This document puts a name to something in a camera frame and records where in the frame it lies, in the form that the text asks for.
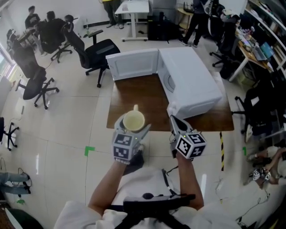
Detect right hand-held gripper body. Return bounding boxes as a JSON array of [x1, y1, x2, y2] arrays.
[[170, 130, 207, 160]]

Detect black chest mount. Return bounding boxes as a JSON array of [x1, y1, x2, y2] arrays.
[[107, 193, 196, 226]]

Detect person's white shirt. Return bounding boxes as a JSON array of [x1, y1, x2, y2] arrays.
[[53, 166, 242, 229]]

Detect wooden desk with white legs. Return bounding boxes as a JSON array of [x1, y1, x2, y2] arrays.
[[228, 40, 274, 82]]

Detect black office chair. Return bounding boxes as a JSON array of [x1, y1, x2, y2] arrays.
[[209, 8, 241, 68], [39, 19, 73, 64], [0, 117, 20, 151], [231, 86, 286, 135], [61, 21, 121, 88], [13, 46, 60, 110]]

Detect pale storage crate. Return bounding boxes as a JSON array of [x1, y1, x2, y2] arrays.
[[236, 67, 256, 85]]

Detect yellow black hazard tape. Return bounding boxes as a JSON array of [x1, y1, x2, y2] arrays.
[[219, 131, 225, 172]]

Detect green corner tape mark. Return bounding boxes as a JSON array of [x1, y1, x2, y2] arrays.
[[84, 145, 96, 157]]

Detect brown wooden table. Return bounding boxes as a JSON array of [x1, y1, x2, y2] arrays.
[[106, 72, 235, 132]]

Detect person's right forearm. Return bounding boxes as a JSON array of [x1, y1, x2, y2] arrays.
[[176, 156, 204, 211]]

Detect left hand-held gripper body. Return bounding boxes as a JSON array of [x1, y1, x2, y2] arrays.
[[111, 130, 145, 165]]

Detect black case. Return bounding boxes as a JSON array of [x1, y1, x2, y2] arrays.
[[147, 12, 179, 41]]

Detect black grey chest cable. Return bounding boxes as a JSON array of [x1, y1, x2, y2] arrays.
[[161, 169, 179, 197]]

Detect dark green bin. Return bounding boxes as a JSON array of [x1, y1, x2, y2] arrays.
[[4, 208, 44, 229]]

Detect small yellow table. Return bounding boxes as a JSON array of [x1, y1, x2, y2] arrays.
[[178, 8, 194, 30]]

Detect open laptop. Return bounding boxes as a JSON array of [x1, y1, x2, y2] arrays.
[[252, 42, 275, 61]]

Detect white shelf unit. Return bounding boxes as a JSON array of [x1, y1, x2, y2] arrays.
[[244, 0, 286, 74]]

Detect person's left forearm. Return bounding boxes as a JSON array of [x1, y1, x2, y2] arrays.
[[88, 161, 128, 216]]

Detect white microwave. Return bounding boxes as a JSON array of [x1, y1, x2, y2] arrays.
[[105, 46, 223, 119]]

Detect cream yellow mug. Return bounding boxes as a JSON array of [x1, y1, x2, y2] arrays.
[[122, 104, 146, 132]]

